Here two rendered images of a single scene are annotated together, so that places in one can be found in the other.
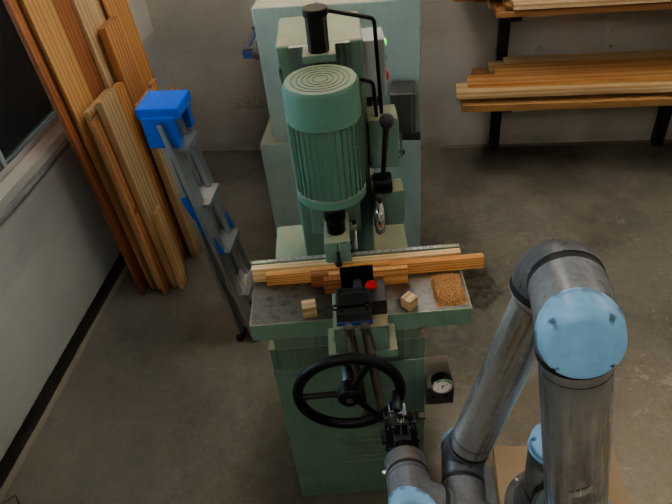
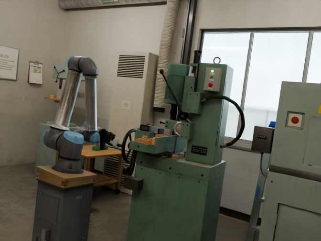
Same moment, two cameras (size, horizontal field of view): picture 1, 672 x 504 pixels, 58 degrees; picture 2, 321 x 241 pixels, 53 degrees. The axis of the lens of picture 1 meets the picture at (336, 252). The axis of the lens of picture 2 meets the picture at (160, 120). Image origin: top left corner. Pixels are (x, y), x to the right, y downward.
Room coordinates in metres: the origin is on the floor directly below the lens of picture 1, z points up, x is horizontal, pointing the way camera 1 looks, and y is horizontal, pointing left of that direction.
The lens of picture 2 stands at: (2.20, -2.40, 1.19)
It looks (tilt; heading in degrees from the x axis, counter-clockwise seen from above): 3 degrees down; 113
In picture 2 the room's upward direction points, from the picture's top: 7 degrees clockwise
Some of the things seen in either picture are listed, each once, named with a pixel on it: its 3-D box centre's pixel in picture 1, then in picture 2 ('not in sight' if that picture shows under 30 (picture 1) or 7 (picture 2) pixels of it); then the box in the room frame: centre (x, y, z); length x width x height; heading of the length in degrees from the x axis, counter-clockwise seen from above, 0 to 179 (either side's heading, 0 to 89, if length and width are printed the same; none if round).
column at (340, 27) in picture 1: (330, 148); (209, 113); (1.59, -0.02, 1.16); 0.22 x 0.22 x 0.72; 88
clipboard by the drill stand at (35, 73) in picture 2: not in sight; (36, 72); (-1.50, 1.38, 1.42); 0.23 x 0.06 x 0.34; 80
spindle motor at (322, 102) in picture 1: (326, 139); (177, 84); (1.30, -0.01, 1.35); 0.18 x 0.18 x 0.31
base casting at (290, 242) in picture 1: (343, 285); (182, 162); (1.43, -0.01, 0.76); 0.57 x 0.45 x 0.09; 178
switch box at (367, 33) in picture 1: (373, 62); (212, 79); (1.62, -0.16, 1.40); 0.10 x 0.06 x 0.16; 178
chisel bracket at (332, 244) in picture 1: (338, 238); (174, 125); (1.32, -0.01, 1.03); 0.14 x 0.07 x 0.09; 178
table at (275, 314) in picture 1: (359, 310); (155, 143); (1.19, -0.05, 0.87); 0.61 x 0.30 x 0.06; 88
